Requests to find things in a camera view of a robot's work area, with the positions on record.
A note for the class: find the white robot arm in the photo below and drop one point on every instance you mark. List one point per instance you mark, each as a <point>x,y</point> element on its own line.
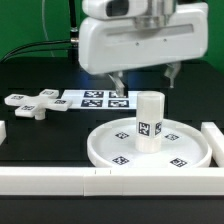
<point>120,35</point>

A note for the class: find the white front fence bar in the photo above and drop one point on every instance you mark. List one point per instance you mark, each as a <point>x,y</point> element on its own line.
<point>110,182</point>

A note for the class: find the white left fence bar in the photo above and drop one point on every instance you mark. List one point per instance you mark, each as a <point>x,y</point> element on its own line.
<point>2,131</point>

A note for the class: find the white round table top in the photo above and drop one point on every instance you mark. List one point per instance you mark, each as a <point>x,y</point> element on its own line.
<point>113,145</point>

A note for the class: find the white right fence bar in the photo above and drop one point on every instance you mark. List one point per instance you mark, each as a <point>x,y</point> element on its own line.
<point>215,139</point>

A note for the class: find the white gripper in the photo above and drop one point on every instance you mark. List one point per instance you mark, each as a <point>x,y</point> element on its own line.
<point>122,36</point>

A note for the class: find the white cross-shaped table base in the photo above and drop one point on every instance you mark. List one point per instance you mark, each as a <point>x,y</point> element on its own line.
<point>36,106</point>

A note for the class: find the white marker sheet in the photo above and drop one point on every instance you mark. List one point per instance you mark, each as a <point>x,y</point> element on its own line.
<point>100,99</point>

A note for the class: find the white fence bar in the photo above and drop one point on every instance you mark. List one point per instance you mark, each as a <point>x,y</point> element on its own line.
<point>2,131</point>
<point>110,182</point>
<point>215,139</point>

